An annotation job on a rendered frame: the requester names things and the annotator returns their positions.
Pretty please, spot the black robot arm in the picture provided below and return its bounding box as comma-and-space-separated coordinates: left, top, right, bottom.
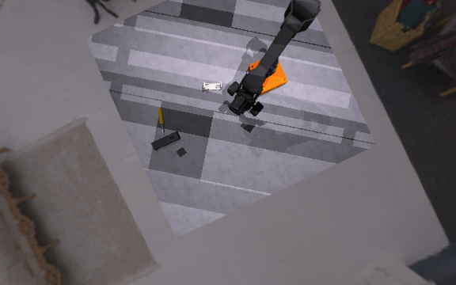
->
229, 0, 321, 116

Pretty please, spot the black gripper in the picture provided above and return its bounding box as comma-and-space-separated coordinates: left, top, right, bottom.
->
227, 82, 264, 116

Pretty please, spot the yellow-handled screwdriver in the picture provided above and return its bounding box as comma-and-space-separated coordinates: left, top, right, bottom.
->
158, 108, 164, 134

